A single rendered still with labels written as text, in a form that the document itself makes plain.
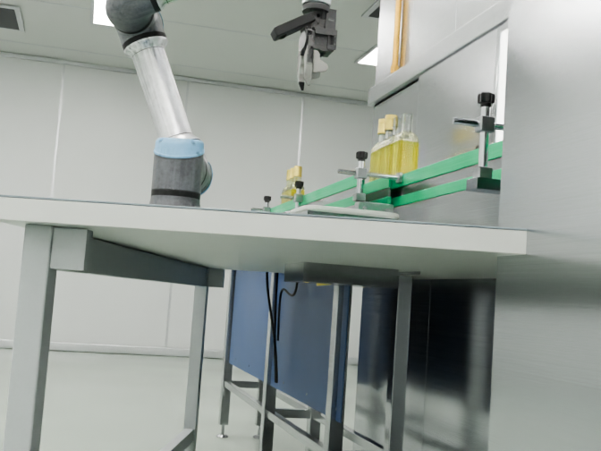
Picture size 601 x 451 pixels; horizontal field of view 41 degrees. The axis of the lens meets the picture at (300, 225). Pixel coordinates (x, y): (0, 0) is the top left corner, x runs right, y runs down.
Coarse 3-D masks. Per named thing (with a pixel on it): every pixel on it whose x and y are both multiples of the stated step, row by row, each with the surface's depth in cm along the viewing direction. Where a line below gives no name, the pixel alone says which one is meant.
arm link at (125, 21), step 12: (108, 0) 195; (120, 0) 192; (132, 0) 191; (144, 0) 191; (156, 0) 192; (168, 0) 194; (108, 12) 196; (120, 12) 194; (132, 12) 193; (144, 12) 193; (156, 12) 195; (120, 24) 197; (132, 24) 196; (144, 24) 199
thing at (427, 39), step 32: (384, 0) 286; (416, 0) 256; (448, 0) 232; (480, 0) 212; (384, 32) 283; (416, 32) 253; (448, 32) 230; (480, 32) 205; (384, 64) 280; (416, 64) 245; (384, 96) 272; (416, 96) 249
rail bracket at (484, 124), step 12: (480, 96) 138; (492, 96) 138; (456, 120) 137; (468, 120) 137; (480, 120) 137; (492, 120) 138; (480, 132) 138; (480, 144) 138; (480, 156) 137; (480, 168) 136; (492, 168) 137; (468, 180) 138; (480, 180) 135; (492, 180) 136; (492, 192) 139
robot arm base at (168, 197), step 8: (152, 192) 188; (160, 192) 185; (168, 192) 185; (176, 192) 185; (184, 192) 185; (192, 192) 187; (152, 200) 187; (160, 200) 185; (168, 200) 185; (176, 200) 185; (184, 200) 185; (192, 200) 187
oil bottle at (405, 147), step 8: (400, 136) 210; (408, 136) 210; (416, 136) 211; (400, 144) 210; (408, 144) 210; (416, 144) 211; (400, 152) 210; (408, 152) 210; (416, 152) 211; (392, 160) 214; (400, 160) 209; (408, 160) 210; (416, 160) 210; (392, 168) 213; (400, 168) 209; (408, 168) 210; (416, 168) 210
